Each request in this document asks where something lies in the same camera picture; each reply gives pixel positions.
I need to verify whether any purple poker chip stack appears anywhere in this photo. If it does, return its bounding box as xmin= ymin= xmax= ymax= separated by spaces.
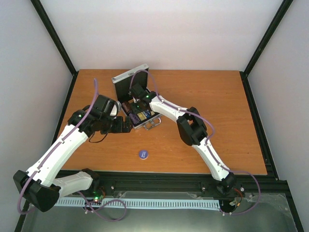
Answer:
xmin=128 ymin=113 xmax=140 ymax=126

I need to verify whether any blue playing card deck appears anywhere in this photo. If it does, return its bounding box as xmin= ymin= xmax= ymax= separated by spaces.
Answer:
xmin=137 ymin=110 xmax=155 ymax=121

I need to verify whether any brown poker chip stack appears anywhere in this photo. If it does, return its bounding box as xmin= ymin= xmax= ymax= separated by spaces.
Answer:
xmin=122 ymin=101 xmax=132 ymax=114

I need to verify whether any aluminium poker case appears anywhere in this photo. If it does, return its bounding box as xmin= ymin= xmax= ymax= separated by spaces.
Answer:
xmin=112 ymin=64 xmax=161 ymax=130

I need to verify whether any blue small blind button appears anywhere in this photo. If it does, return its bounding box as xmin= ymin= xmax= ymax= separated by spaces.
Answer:
xmin=139 ymin=150 xmax=149 ymax=160

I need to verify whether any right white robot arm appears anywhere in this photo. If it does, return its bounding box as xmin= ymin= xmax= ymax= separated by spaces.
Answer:
xmin=130 ymin=89 xmax=236 ymax=196

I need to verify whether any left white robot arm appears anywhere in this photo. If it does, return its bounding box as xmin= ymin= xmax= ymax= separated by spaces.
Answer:
xmin=13 ymin=110 xmax=133 ymax=212

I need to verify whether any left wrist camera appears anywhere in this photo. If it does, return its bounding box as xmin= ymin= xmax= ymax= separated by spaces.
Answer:
xmin=110 ymin=101 xmax=121 ymax=116

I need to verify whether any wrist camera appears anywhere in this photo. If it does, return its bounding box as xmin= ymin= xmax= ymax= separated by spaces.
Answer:
xmin=129 ymin=83 xmax=148 ymax=99
xmin=110 ymin=101 xmax=121 ymax=116

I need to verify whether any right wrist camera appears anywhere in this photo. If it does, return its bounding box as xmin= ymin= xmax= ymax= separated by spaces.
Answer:
xmin=129 ymin=83 xmax=148 ymax=99

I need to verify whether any black aluminium frame rail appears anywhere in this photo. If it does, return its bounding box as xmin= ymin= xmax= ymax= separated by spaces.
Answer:
xmin=83 ymin=172 xmax=292 ymax=200

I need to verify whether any light blue cable duct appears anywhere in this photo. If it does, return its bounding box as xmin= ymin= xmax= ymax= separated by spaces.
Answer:
xmin=56 ymin=196 xmax=221 ymax=210

